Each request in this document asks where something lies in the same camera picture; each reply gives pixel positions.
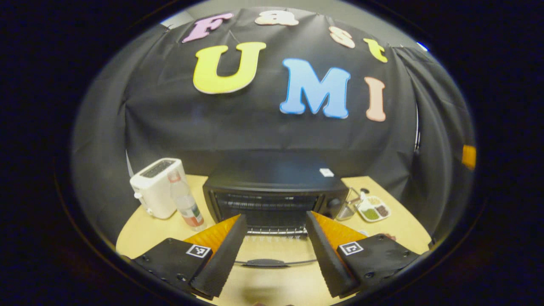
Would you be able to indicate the black electric oven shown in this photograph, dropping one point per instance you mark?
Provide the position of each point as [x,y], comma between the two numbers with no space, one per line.
[272,178]

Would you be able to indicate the white divided plate with beans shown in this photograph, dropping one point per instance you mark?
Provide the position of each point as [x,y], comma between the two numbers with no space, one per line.
[374,210]

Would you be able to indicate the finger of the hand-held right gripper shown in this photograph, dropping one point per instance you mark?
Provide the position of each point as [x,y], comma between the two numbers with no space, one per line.
[469,157]

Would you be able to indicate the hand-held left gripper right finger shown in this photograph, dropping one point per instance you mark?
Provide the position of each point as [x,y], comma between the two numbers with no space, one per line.
[325,255]

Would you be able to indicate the white toaster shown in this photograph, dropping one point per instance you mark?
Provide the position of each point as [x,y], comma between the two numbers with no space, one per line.
[155,191]

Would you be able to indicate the clear plastic water bottle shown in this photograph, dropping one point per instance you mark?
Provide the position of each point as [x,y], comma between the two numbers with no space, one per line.
[187,208]

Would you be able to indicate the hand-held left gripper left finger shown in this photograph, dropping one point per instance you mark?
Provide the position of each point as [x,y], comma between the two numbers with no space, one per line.
[225,255]

